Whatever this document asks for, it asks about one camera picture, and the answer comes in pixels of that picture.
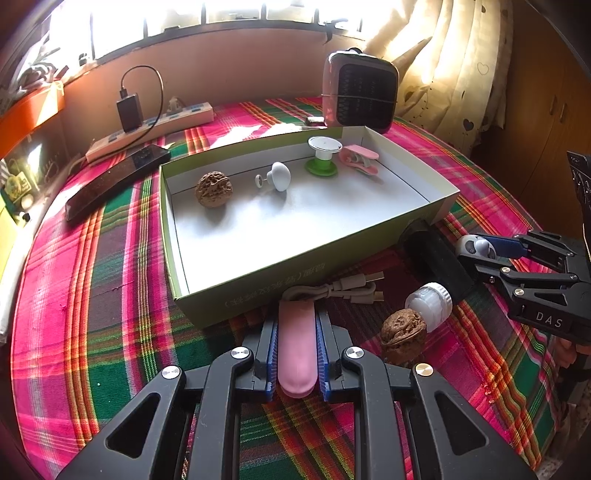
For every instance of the person's right hand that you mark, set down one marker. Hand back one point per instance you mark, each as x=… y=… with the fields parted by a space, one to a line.
x=565 y=355

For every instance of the large brown walnut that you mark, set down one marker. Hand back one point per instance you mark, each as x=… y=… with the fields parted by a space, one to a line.
x=212 y=189

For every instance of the small white plug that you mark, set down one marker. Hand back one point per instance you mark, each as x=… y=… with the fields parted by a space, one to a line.
x=173 y=107

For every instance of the cream heart-print curtain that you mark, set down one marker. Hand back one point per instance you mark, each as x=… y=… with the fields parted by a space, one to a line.
x=443 y=60

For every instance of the white mushroom-shaped knob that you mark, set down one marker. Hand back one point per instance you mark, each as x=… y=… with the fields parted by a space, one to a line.
x=278 y=175

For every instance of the white panda-shaped gadget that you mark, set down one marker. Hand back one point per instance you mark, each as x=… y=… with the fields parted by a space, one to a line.
x=475 y=247

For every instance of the green cardboard box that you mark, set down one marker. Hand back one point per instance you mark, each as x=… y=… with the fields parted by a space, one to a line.
x=286 y=230

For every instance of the brown wooden cabinet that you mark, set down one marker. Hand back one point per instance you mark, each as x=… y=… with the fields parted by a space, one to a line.
x=545 y=92

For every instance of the black charger adapter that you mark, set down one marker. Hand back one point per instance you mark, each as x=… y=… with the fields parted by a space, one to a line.
x=129 y=113

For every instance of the white power strip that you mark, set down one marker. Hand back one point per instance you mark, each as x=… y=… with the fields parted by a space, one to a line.
x=184 y=115

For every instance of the black rectangular device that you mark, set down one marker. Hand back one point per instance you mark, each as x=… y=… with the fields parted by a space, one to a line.
x=438 y=263

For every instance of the green white suction stand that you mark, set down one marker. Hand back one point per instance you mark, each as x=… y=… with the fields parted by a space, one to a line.
x=323 y=154

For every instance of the orange plastic bin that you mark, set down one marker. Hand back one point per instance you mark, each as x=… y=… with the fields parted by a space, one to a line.
x=27 y=115

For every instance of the yellow cardboard box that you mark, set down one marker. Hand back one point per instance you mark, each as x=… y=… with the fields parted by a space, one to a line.
x=3 y=230

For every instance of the small brown walnut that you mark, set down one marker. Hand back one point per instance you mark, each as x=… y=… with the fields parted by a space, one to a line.
x=401 y=334

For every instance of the pink and white clip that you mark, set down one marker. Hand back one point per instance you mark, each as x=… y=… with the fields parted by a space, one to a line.
x=298 y=350
x=360 y=159

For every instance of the small white jar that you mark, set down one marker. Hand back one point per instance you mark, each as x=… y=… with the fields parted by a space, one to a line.
x=429 y=304

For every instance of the small pink desk heater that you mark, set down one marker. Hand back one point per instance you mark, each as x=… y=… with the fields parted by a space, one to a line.
x=360 y=92

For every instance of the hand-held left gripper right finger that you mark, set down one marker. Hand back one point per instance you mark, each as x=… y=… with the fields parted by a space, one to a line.
x=323 y=360

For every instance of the small decorative card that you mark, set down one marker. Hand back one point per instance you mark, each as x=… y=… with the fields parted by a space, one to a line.
x=16 y=184

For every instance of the black smartphone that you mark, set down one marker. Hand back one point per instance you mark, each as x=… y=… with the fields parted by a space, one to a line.
x=115 y=180

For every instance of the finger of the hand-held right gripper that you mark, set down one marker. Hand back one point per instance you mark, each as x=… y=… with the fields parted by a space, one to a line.
x=508 y=245
x=512 y=279

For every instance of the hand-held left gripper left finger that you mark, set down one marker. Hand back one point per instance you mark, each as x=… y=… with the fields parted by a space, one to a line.
x=272 y=360

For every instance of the plaid tablecloth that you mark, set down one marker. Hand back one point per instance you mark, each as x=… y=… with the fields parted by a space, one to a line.
x=115 y=300

